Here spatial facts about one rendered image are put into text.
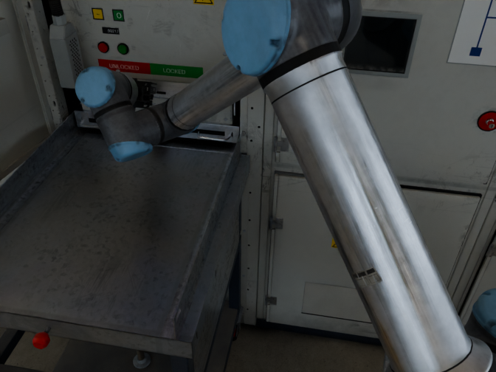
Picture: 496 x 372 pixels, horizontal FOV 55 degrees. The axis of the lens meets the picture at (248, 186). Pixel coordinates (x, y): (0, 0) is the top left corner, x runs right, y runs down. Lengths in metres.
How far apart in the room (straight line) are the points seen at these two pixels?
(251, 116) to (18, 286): 0.75
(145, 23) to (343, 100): 0.90
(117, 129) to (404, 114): 0.75
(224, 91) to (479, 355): 0.62
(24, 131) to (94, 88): 0.54
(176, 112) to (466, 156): 0.82
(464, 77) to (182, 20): 0.75
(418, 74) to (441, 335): 0.79
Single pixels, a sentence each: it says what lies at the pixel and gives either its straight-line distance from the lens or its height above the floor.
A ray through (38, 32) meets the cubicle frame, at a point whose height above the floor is 1.18.
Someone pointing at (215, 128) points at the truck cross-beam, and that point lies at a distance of 1.48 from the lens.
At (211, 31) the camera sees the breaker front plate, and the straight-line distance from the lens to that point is 1.37.
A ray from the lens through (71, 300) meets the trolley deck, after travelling 1.11.
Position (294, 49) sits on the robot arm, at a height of 1.44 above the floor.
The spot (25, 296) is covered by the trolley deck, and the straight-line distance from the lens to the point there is 1.15.
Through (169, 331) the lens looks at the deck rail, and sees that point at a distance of 1.00.
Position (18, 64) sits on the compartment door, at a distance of 1.56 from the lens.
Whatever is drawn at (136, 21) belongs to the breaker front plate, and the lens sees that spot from 1.43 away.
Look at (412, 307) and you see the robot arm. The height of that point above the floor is 1.18.
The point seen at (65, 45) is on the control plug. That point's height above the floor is 1.18.
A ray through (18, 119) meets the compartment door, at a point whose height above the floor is 0.95.
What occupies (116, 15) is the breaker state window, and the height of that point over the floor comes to 1.24.
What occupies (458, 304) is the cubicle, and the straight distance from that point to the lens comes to 1.91.
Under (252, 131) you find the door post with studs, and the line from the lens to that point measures 1.42.
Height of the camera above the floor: 1.66
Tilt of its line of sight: 37 degrees down
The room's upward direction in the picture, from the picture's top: 1 degrees clockwise
